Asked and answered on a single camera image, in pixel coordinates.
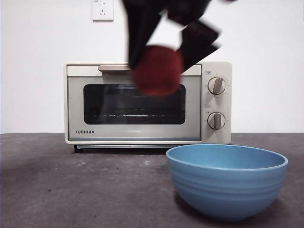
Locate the silver oven crumb tray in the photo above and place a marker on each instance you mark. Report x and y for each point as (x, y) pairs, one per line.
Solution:
(118, 146)

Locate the cream Toshiba toaster oven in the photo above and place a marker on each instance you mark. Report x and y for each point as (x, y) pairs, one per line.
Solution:
(228, 71)

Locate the white wall socket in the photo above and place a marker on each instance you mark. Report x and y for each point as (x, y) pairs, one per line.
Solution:
(102, 12)

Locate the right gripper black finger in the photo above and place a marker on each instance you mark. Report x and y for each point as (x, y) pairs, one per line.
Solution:
(197, 42)
(140, 28)

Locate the red apple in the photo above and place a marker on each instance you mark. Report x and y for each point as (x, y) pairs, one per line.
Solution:
(158, 71)

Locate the blue ribbed bowl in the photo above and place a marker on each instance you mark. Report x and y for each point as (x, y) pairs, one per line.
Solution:
(225, 190)

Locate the beige round oven knob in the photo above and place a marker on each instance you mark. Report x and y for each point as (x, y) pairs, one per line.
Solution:
(216, 120)
(216, 86)

